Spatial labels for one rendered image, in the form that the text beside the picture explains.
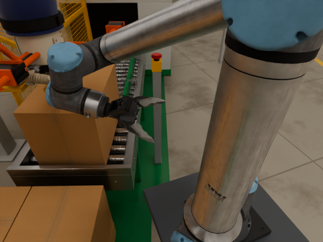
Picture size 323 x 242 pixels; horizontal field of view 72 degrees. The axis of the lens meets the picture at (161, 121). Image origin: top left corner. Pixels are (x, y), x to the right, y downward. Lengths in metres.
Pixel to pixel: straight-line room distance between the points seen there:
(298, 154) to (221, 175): 2.16
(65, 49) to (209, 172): 0.49
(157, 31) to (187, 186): 0.71
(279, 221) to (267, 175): 1.21
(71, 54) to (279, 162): 2.09
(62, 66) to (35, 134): 0.75
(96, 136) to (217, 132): 0.93
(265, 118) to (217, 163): 0.12
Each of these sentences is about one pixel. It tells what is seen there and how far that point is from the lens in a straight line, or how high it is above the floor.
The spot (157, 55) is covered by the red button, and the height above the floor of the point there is 1.04.
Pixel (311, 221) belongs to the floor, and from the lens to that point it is 2.11.
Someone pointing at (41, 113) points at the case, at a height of 0.95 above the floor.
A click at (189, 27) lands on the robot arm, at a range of 0.50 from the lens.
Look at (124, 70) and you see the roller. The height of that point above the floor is 0.55.
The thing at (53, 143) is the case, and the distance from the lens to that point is 1.36.
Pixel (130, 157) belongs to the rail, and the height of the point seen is 0.60.
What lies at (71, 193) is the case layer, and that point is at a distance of 1.35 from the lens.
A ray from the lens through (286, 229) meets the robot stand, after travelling 1.05.
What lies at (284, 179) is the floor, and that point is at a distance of 2.27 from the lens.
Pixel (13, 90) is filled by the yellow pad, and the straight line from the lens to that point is 1.10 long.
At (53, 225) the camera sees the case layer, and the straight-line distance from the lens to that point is 1.28.
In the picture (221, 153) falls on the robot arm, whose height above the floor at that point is 1.32.
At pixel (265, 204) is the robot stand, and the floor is 0.75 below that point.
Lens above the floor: 1.59
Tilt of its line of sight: 38 degrees down
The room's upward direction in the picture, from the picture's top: straight up
